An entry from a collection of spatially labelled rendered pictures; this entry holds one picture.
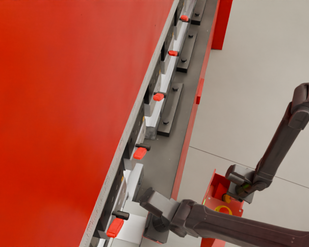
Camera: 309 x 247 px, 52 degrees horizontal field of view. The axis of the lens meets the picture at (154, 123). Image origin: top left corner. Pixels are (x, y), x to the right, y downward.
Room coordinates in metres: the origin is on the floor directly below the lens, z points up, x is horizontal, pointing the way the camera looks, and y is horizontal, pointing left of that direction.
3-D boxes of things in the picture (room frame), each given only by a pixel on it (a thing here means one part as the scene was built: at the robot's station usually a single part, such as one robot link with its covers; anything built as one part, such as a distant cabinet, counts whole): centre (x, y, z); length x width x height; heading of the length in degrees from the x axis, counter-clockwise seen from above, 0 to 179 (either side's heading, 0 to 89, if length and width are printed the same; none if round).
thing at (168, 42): (0.91, -0.01, 1.26); 0.15 x 0.09 x 0.17; 166
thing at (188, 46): (1.31, -0.17, 0.89); 0.30 x 0.05 x 0.03; 166
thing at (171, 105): (0.92, -0.07, 0.89); 0.30 x 0.05 x 0.03; 166
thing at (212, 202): (0.52, -0.28, 0.75); 0.20 x 0.16 x 0.18; 156
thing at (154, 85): (0.71, 0.04, 1.26); 0.15 x 0.09 x 0.17; 166
